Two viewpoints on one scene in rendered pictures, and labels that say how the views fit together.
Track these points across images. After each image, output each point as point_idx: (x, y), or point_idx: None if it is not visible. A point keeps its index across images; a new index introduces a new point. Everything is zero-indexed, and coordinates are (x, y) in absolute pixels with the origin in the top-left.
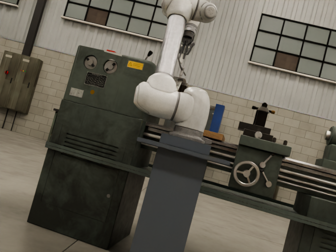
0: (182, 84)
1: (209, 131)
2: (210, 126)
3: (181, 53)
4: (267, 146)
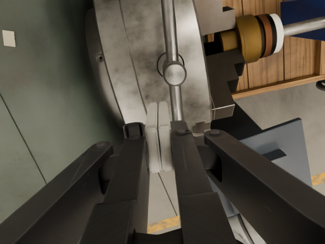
0: (214, 116)
1: (290, 86)
2: (295, 37)
3: (149, 169)
4: None
